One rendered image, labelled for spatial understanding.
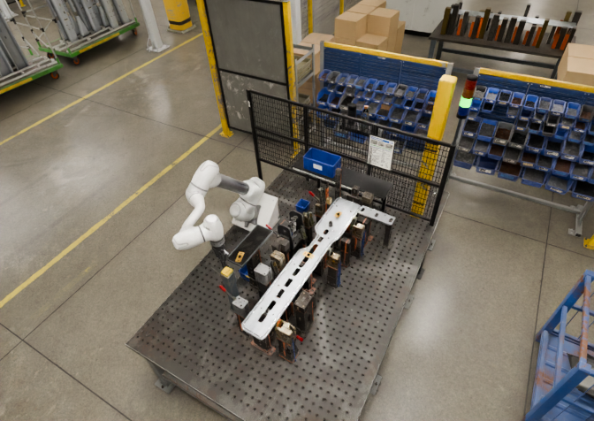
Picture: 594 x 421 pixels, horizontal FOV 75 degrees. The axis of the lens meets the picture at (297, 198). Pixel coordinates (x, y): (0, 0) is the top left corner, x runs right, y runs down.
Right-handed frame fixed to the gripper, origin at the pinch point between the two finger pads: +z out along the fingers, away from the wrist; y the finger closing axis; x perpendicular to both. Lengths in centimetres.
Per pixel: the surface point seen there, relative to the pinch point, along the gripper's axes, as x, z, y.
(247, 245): 24.6, 8.8, -1.4
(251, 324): -15.9, 25.0, 30.4
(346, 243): 74, 27, 52
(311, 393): -23, 55, 78
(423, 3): 738, 58, -110
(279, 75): 256, 9, -130
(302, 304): 11, 22, 52
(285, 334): -13, 20, 54
